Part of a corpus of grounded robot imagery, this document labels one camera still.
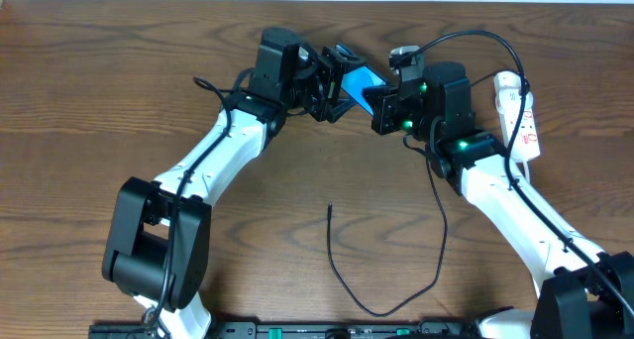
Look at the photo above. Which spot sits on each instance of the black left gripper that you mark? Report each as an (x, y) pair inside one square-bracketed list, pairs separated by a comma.
[(328, 84)]

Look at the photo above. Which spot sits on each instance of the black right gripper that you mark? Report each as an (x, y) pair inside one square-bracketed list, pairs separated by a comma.
[(384, 108)]

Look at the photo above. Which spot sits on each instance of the blue Galaxy smartphone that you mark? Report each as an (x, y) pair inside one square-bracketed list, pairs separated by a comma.
[(354, 82)]

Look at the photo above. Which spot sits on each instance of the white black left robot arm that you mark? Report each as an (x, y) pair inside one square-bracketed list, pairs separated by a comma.
[(158, 244)]

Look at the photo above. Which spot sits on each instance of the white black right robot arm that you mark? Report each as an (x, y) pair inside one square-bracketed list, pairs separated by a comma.
[(582, 291)]

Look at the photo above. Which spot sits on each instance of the white power strip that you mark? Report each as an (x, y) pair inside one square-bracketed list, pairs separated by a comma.
[(507, 101)]

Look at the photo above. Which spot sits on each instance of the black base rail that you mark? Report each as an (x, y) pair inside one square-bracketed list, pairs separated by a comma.
[(426, 329)]

